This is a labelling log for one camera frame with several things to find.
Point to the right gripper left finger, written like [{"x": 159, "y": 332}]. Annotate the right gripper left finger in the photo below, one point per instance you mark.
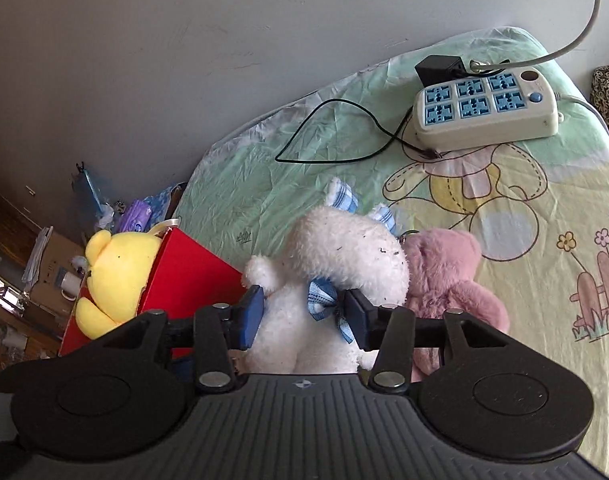
[{"x": 210, "y": 335}]

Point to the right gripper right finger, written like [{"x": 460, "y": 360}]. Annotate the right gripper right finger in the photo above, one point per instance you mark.
[{"x": 395, "y": 334}]

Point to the pink bear plush toy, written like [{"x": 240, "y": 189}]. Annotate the pink bear plush toy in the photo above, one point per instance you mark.
[{"x": 442, "y": 265}]

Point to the white bunny plush plaid ears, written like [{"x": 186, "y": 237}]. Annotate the white bunny plush plaid ears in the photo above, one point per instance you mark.
[{"x": 330, "y": 249}]

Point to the yellow tiger plush toy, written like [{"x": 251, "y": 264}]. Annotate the yellow tiger plush toy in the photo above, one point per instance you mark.
[{"x": 118, "y": 270}]

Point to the red cardboard box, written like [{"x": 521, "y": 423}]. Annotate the red cardboard box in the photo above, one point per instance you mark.
[{"x": 185, "y": 277}]

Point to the purple tissue pack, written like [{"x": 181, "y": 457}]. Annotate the purple tissue pack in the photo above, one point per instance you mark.
[{"x": 135, "y": 218}]

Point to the blue checkered towel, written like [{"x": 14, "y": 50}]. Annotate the blue checkered towel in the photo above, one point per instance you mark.
[{"x": 164, "y": 203}]

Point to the white mug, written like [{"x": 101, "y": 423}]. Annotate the white mug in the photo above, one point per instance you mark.
[{"x": 69, "y": 285}]

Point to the cartoon print bed sheet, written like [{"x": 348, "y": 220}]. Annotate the cartoon print bed sheet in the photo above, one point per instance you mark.
[{"x": 540, "y": 209}]

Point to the blue hanging pouch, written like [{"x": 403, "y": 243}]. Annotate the blue hanging pouch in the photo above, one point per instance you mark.
[{"x": 89, "y": 199}]

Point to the white blue power strip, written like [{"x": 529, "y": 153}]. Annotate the white blue power strip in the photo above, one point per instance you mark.
[{"x": 514, "y": 105}]

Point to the black power adapter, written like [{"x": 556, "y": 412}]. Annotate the black power adapter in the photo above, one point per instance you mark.
[{"x": 436, "y": 69}]

